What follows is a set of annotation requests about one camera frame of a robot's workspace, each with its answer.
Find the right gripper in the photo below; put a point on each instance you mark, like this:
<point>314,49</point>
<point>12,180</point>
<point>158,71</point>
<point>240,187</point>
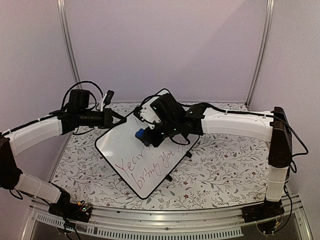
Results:
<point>155,141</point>

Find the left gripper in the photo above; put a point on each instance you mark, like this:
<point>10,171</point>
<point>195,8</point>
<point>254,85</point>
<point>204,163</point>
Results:
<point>108,119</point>

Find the blue whiteboard eraser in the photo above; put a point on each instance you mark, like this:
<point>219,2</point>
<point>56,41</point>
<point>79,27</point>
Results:
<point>140,134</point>

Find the white whiteboard black frame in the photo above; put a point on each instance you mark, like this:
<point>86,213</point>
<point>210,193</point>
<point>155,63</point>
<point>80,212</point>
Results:
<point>142,168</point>

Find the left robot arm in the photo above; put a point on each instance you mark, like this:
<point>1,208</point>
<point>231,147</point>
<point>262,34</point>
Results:
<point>73,113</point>

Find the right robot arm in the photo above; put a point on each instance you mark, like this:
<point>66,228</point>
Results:
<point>166,118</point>

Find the floral patterned table mat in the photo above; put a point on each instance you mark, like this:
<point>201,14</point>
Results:
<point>223,171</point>

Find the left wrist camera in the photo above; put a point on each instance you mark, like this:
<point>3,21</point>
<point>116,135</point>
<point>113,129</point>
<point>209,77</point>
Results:
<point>105,100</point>

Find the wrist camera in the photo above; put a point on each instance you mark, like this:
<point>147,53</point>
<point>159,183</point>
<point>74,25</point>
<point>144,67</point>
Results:
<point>105,100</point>
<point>145,113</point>

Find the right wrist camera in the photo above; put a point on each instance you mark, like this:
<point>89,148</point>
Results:
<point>145,113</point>

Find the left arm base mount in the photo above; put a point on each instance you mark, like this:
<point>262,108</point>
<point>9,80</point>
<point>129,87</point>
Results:
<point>79,211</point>

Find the front aluminium rail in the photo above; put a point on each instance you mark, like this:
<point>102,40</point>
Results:
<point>224,223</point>

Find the left aluminium corner post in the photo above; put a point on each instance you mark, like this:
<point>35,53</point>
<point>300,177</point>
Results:
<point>61,7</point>

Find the aluminium corner post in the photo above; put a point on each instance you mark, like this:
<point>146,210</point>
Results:
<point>61,7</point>
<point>270,5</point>

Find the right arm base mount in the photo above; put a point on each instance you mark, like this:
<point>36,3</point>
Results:
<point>268,215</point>

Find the right aluminium corner post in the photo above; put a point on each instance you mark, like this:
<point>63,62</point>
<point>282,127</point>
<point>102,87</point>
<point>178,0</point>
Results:
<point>270,5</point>

